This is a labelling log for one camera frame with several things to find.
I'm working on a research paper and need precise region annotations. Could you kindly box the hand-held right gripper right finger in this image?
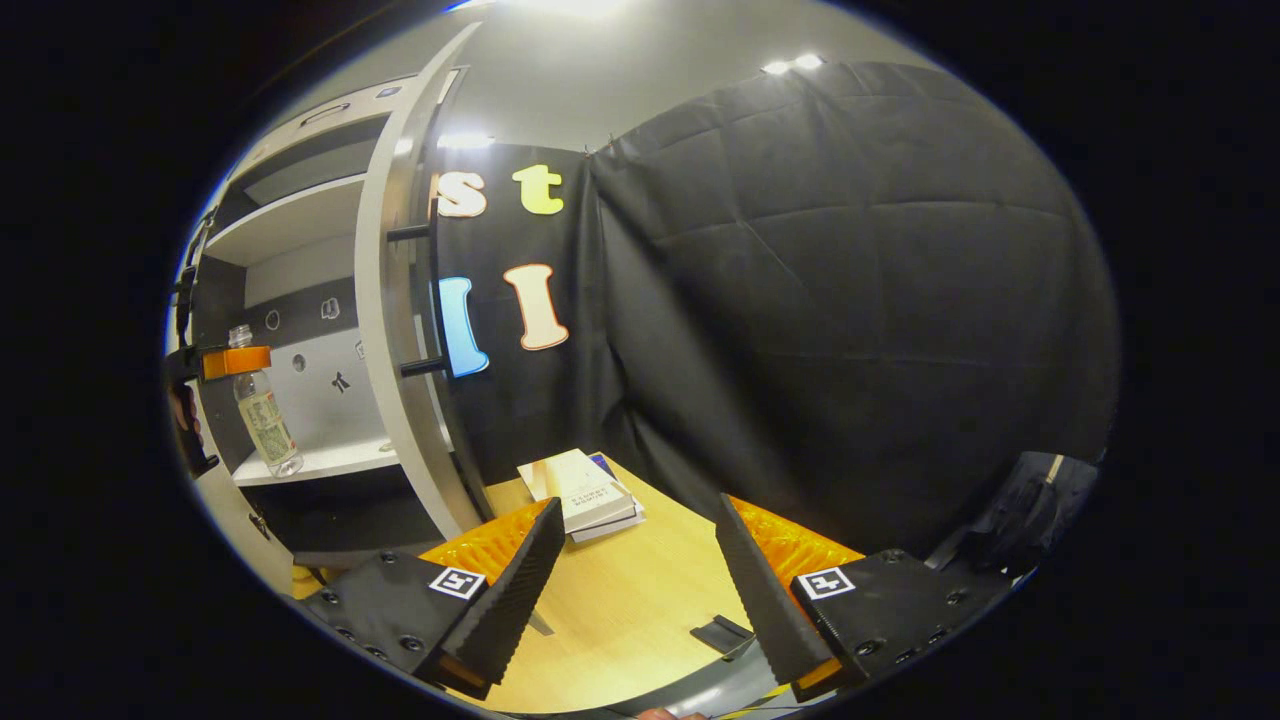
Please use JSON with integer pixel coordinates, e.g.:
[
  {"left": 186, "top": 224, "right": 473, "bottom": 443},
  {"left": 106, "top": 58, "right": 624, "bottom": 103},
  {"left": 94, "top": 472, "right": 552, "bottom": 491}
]
[{"left": 714, "top": 493, "right": 1013, "bottom": 703}]

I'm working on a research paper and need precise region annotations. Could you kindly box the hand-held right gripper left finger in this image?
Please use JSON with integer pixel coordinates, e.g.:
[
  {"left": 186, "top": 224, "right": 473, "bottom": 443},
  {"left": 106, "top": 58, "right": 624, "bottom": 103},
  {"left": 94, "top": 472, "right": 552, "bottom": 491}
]
[{"left": 298, "top": 497, "right": 568, "bottom": 701}]

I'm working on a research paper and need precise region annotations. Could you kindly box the clear plastic bottle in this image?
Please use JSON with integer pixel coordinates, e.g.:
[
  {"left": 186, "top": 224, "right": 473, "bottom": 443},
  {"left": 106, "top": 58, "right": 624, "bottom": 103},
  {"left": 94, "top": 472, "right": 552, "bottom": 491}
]
[{"left": 228, "top": 323, "right": 305, "bottom": 479}]

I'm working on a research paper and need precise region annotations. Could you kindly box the white cabinet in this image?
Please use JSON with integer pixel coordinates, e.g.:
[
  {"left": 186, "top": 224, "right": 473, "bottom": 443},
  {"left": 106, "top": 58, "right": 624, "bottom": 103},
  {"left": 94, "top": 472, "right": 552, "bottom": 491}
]
[{"left": 185, "top": 72, "right": 471, "bottom": 573}]

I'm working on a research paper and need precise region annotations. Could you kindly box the white cabinet door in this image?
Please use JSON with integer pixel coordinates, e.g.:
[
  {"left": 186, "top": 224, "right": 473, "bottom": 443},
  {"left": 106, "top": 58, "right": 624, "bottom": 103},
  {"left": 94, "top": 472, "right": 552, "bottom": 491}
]
[
  {"left": 185, "top": 440, "right": 301, "bottom": 601},
  {"left": 353, "top": 20, "right": 493, "bottom": 541}
]

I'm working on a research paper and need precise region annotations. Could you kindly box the white cabinet shelf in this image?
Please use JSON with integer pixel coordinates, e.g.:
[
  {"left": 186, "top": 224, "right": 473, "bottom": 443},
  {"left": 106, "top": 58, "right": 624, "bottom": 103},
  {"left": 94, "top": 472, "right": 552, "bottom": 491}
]
[{"left": 205, "top": 175, "right": 369, "bottom": 269}]

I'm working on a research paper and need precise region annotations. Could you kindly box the small black flat object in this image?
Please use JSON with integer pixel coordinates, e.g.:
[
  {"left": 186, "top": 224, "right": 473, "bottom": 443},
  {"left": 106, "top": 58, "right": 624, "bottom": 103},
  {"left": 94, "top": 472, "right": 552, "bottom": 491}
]
[{"left": 688, "top": 614, "right": 758, "bottom": 663}]

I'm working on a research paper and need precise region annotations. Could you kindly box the white paperback book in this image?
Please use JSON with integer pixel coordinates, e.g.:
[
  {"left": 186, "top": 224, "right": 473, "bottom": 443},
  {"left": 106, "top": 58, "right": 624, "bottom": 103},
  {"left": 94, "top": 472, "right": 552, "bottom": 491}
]
[{"left": 517, "top": 448, "right": 638, "bottom": 533}]

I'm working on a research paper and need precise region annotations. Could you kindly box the blue covered book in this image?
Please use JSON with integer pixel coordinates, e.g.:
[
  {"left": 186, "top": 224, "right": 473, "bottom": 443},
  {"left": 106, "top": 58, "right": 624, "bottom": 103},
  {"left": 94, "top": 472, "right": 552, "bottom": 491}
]
[{"left": 570, "top": 452, "right": 648, "bottom": 546}]

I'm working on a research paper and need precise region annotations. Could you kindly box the dark cloth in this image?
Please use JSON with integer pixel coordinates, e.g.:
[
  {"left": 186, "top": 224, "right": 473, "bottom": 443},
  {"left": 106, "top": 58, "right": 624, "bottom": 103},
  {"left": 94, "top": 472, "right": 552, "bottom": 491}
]
[{"left": 925, "top": 450, "right": 1106, "bottom": 601}]

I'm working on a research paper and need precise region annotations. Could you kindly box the black quilted backdrop cloth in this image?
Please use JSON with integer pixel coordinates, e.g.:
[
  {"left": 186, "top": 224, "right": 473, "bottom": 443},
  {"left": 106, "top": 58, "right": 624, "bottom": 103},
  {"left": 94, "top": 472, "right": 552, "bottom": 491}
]
[{"left": 585, "top": 60, "right": 1121, "bottom": 561}]

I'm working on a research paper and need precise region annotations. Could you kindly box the black door handle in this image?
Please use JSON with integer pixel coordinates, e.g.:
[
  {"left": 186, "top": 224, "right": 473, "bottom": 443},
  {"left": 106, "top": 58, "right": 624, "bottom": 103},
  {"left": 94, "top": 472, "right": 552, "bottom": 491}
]
[{"left": 386, "top": 222, "right": 451, "bottom": 379}]

